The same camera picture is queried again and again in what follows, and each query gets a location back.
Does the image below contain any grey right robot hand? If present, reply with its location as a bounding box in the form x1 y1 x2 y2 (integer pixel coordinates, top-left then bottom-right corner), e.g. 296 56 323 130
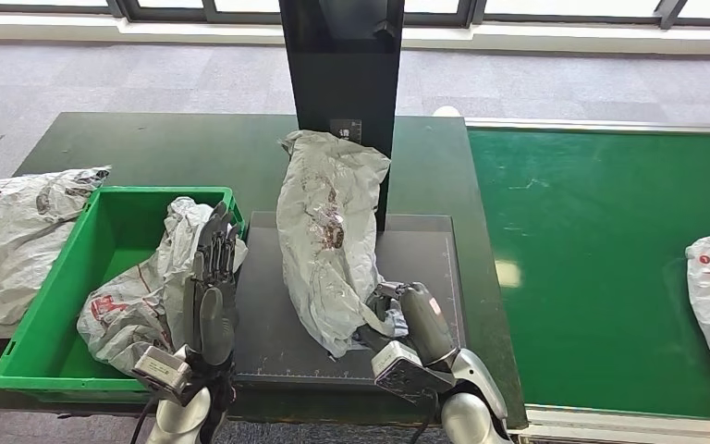
354 281 459 369

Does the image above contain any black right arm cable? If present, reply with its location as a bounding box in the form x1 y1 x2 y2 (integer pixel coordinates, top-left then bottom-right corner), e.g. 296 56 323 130
410 398 441 444

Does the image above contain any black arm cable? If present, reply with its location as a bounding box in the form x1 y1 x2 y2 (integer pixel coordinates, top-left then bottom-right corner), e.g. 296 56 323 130
410 398 441 444
129 398 155 444

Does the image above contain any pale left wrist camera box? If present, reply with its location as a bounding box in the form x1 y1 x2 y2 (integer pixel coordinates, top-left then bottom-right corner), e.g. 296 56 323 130
131 344 194 406

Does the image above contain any green conveyor belt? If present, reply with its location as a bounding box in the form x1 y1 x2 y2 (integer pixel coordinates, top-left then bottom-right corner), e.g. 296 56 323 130
463 116 710 444

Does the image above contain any large crumpled grey parcel bag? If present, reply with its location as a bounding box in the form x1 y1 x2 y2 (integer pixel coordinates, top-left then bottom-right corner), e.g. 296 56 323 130
0 165 111 339

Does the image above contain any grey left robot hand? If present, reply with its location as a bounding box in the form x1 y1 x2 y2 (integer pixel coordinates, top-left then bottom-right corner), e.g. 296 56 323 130
183 202 241 369

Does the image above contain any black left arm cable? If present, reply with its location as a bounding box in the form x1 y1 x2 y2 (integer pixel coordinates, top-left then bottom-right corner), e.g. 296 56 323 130
129 398 155 444

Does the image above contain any grey parcel bag brown stain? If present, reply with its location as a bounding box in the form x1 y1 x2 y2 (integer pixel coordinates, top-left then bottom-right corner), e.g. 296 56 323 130
275 129 410 360

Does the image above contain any green plastic crate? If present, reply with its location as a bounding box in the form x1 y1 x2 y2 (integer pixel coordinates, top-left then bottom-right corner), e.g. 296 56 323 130
0 185 247 404

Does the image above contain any grey parcel bag red lettering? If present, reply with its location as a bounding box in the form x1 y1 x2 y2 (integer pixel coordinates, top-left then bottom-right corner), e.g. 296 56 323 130
76 195 249 378

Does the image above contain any black inbound scanning machine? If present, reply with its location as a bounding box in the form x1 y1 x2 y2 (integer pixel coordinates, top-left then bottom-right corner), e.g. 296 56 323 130
232 0 470 393

